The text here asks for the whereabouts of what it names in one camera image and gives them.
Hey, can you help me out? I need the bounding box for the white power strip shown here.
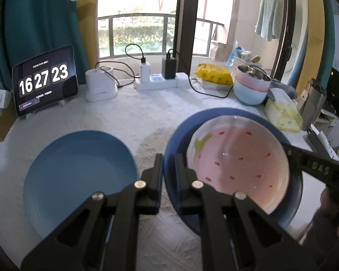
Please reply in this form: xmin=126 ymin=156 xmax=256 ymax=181
xmin=134 ymin=72 xmax=190 ymax=92

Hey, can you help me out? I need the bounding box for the white textured table cloth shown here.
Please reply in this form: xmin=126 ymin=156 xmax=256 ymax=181
xmin=0 ymin=78 xmax=323 ymax=270

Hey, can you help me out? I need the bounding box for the black power adapter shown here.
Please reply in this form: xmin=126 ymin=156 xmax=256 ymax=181
xmin=162 ymin=58 xmax=177 ymax=79

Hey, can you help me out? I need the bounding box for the white desk lamp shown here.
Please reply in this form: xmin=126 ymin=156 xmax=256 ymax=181
xmin=70 ymin=0 xmax=120 ymax=102

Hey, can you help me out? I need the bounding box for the grey metal container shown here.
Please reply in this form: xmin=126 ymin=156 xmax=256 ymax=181
xmin=297 ymin=78 xmax=327 ymax=131

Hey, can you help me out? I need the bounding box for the hanging light blue towel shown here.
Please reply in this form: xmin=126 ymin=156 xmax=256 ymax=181
xmin=255 ymin=0 xmax=283 ymax=42

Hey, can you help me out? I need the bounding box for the pink and blue pot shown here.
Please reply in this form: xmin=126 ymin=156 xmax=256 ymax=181
xmin=233 ymin=65 xmax=272 ymax=106

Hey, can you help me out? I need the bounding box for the brown cardboard box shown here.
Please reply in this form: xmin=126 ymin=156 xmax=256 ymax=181
xmin=0 ymin=101 xmax=17 ymax=142

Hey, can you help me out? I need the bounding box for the yellow tissue pack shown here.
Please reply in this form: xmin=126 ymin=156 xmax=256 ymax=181
xmin=264 ymin=87 xmax=303 ymax=133

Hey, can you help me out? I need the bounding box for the white phone charger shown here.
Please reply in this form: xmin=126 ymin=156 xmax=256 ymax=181
xmin=140 ymin=58 xmax=151 ymax=84

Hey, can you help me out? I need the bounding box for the tablet showing clock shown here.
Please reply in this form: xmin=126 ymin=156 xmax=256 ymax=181
xmin=12 ymin=45 xmax=79 ymax=117

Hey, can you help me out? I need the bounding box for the small white box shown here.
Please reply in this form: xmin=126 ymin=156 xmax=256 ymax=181
xmin=0 ymin=89 xmax=13 ymax=109

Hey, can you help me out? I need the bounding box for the black charger cable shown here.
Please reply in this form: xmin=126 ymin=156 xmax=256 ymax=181
xmin=95 ymin=43 xmax=147 ymax=89

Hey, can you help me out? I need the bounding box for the blue plate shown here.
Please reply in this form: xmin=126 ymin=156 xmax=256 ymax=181
xmin=23 ymin=130 xmax=139 ymax=238

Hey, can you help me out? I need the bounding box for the pink strawberry bowl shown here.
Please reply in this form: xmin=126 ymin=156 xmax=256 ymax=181
xmin=186 ymin=115 xmax=290 ymax=214

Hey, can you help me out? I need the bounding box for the black adapter cable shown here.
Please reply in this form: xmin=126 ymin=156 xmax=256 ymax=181
xmin=167 ymin=48 xmax=234 ymax=99

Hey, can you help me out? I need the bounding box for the teal curtain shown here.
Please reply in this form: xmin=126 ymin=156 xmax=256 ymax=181
xmin=0 ymin=0 xmax=98 ymax=90

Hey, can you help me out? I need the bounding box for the yellow wet wipes pack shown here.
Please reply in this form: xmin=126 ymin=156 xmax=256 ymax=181
xmin=194 ymin=63 xmax=233 ymax=86

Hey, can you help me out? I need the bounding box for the large blue bowl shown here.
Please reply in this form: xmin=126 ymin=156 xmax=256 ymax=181
xmin=163 ymin=108 xmax=303 ymax=235

